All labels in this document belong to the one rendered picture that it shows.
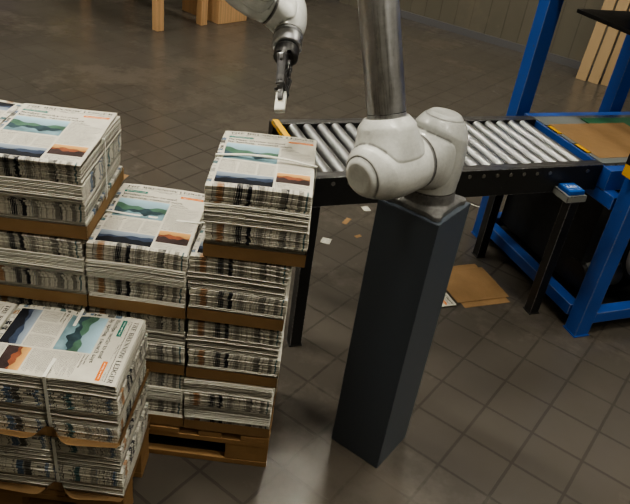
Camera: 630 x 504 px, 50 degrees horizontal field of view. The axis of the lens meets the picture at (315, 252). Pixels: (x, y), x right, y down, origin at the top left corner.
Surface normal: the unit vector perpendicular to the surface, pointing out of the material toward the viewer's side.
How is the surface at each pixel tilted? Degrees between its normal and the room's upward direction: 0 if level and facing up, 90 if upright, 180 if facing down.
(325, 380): 0
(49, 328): 0
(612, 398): 0
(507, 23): 90
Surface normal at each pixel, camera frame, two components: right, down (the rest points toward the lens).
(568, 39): -0.61, 0.36
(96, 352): 0.10, -0.84
